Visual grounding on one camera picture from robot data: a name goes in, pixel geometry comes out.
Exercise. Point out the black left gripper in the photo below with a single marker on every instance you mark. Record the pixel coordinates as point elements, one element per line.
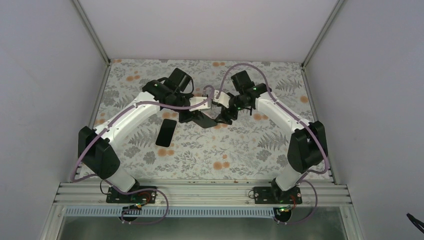
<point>183,118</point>

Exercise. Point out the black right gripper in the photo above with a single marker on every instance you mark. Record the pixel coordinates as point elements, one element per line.
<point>224,119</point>

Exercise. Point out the phone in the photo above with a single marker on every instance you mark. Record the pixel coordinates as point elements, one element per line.
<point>166,133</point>

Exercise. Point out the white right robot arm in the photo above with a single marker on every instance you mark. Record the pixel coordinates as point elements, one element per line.
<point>307,146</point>

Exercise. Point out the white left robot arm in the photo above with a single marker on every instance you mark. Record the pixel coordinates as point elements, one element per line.
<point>96,146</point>

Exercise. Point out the floral patterned table mat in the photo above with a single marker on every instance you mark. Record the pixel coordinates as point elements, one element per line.
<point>307,145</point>

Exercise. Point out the black object at edge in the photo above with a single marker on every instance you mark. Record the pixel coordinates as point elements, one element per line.
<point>416,222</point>

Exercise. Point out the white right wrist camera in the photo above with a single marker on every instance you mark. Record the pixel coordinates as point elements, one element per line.
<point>221,98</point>

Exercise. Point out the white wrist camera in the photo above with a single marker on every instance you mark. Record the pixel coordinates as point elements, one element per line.
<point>221,98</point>
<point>200,103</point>

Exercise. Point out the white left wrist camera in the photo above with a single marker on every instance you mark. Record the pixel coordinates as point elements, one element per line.
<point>200,103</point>

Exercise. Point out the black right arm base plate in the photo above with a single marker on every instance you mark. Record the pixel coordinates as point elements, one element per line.
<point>266,195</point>

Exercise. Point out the right aluminium frame post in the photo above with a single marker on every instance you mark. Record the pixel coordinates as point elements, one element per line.
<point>322,33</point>

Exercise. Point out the grey slotted cable duct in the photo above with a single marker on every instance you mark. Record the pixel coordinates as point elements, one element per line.
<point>171,212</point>

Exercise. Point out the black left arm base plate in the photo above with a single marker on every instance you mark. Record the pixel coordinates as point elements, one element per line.
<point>144,195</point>

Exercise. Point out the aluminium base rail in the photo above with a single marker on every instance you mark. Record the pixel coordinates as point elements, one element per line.
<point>219,193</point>

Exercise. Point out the aluminium enclosure frame post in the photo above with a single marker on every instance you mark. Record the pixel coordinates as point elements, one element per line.
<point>91,31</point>

